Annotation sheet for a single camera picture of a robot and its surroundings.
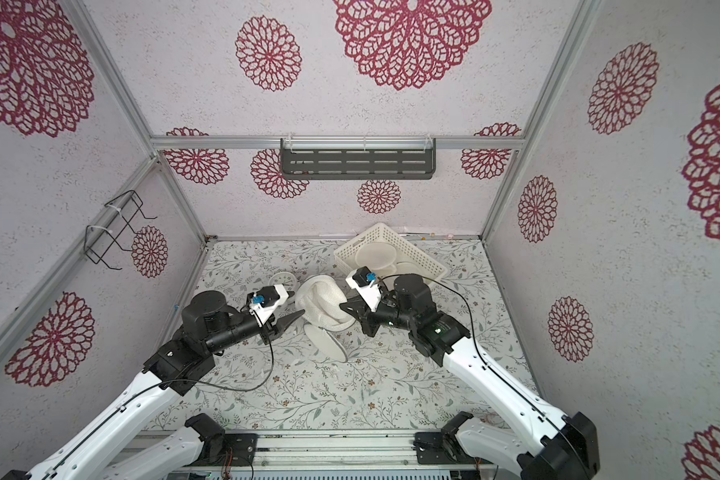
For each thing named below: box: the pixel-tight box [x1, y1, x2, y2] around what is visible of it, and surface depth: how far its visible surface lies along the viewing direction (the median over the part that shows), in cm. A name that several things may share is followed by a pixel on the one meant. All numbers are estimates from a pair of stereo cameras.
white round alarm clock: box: [268, 272, 297, 294], surface depth 105 cm
